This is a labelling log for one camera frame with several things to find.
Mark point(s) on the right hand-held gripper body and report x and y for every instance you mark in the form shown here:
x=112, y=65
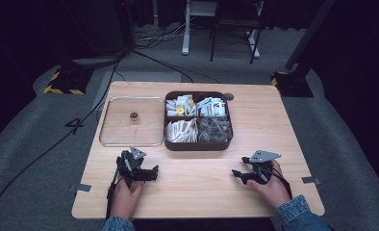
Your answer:
x=263, y=166

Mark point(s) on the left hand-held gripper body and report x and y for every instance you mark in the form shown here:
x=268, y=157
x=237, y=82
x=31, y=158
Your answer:
x=130, y=165

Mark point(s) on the person's right hand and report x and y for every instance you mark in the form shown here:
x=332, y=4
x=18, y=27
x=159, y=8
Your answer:
x=275, y=189

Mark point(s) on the person's left hand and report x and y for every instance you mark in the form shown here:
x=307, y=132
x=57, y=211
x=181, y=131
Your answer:
x=124, y=199

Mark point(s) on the clear lid with gold knob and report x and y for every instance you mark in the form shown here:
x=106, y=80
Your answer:
x=123, y=134

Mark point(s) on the pile of clear dark packets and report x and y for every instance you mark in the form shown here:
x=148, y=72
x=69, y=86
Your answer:
x=214, y=130

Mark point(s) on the pile of white orange packets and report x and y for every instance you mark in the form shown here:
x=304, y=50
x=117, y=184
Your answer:
x=181, y=131

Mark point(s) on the grey tape piece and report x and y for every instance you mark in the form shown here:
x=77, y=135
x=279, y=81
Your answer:
x=310, y=180
x=83, y=187

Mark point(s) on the dark brown compartment box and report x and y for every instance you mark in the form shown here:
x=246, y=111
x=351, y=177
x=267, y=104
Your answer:
x=197, y=147

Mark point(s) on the pile of white black-print packets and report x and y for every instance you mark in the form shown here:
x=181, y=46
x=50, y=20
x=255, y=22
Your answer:
x=211, y=107

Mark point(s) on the round grey table cap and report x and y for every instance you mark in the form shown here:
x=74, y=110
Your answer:
x=229, y=96

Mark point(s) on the pile of white yellow packets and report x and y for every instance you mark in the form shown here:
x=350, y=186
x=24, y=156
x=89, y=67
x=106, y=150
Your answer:
x=179, y=107

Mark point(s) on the black stand base striped edge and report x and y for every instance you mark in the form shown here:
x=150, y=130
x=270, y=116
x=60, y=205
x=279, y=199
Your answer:
x=67, y=82
x=293, y=85

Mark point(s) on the black chair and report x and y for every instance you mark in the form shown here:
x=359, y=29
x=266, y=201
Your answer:
x=235, y=22

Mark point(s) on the grey slanted pole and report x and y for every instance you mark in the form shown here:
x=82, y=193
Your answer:
x=306, y=35

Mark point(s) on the white desk frame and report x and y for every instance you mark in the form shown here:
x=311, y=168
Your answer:
x=186, y=32

